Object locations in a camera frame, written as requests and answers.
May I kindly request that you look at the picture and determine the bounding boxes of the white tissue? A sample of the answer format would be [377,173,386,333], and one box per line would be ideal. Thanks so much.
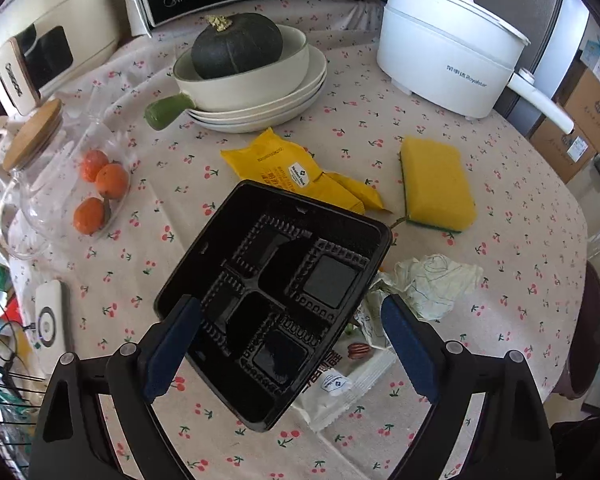
[367,254,483,321]

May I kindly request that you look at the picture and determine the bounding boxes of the white nut snack wrapper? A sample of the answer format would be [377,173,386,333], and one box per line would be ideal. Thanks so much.
[294,290,396,432]

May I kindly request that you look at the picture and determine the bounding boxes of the black plastic meal tray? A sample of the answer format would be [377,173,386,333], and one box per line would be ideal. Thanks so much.
[154,180,391,432]

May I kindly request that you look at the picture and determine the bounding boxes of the yellow green sponge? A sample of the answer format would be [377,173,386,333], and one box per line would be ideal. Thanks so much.
[400,136,477,232]

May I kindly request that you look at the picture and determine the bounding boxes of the yellow snack wrapper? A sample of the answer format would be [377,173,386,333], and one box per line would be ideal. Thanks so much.
[221,128,385,214]

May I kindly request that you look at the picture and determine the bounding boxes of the cherry print tablecloth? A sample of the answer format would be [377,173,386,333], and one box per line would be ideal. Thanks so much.
[9,0,588,479]

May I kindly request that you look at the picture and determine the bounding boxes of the glass jar wooden lid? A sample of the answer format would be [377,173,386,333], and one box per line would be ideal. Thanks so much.
[0,99,131,260]

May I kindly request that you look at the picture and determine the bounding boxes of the cardboard box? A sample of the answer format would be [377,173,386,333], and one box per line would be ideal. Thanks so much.
[559,61,600,153]
[530,118,597,183]

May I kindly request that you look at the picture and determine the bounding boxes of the stacked white plates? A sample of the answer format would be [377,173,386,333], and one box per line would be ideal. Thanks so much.
[186,46,327,133]

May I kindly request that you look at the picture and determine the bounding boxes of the white electric cooking pot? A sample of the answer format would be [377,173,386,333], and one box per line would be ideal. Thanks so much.
[377,0,574,134]

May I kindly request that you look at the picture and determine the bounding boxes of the dark green pumpkin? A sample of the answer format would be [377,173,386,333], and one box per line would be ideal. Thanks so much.
[190,13,284,79]

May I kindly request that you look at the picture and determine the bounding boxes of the black wire rack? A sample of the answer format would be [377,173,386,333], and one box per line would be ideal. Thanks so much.
[0,266,46,479]

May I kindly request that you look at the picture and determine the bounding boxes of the cream pan green handle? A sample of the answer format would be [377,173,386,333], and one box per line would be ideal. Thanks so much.
[144,25,310,130]

